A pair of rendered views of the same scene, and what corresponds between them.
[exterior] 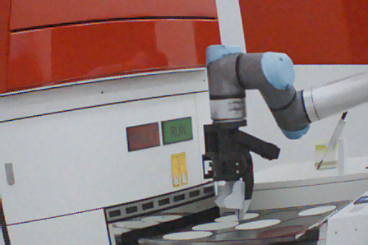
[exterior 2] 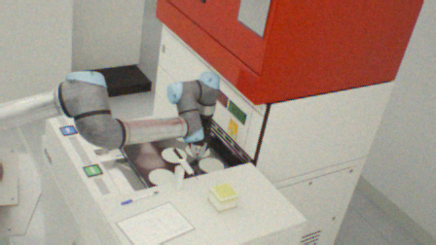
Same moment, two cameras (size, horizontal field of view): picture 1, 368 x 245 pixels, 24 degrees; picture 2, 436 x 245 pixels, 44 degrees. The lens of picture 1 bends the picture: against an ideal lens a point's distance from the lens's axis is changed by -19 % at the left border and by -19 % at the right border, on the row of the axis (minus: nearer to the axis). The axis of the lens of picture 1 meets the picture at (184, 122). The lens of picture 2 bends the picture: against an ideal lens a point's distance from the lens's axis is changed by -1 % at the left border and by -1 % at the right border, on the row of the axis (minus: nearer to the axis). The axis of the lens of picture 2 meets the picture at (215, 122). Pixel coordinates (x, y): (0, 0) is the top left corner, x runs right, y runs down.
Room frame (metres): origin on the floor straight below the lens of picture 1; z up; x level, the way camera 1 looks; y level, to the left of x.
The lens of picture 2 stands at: (2.74, -1.68, 2.16)
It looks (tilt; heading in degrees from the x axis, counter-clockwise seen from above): 32 degrees down; 112
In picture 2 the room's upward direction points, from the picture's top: 11 degrees clockwise
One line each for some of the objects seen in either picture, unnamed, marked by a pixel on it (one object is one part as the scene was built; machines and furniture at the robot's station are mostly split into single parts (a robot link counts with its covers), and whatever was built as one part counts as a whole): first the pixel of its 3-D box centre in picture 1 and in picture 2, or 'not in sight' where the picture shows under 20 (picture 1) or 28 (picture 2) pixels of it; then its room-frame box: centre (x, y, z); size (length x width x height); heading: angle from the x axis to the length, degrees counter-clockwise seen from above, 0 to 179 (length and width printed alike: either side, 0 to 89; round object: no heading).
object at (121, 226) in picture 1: (167, 229); (217, 144); (2.05, 0.05, 0.89); 0.44 x 0.02 x 0.10; 149
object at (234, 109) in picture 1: (229, 110); (204, 106); (2.03, -0.09, 1.14); 0.08 x 0.08 x 0.05
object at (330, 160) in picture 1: (329, 154); (223, 198); (2.28, -0.36, 1.00); 0.07 x 0.07 x 0.07; 60
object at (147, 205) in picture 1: (163, 201); (220, 130); (2.06, 0.06, 0.96); 0.44 x 0.01 x 0.02; 149
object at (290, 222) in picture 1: (258, 225); (174, 156); (1.96, -0.14, 0.90); 0.34 x 0.34 x 0.01; 59
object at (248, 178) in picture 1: (245, 179); not in sight; (2.02, -0.11, 0.99); 0.05 x 0.02 x 0.09; 23
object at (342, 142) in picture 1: (337, 145); (183, 171); (2.11, -0.36, 1.03); 0.06 x 0.04 x 0.13; 59
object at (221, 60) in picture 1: (227, 71); (207, 88); (2.03, -0.09, 1.21); 0.09 x 0.08 x 0.11; 56
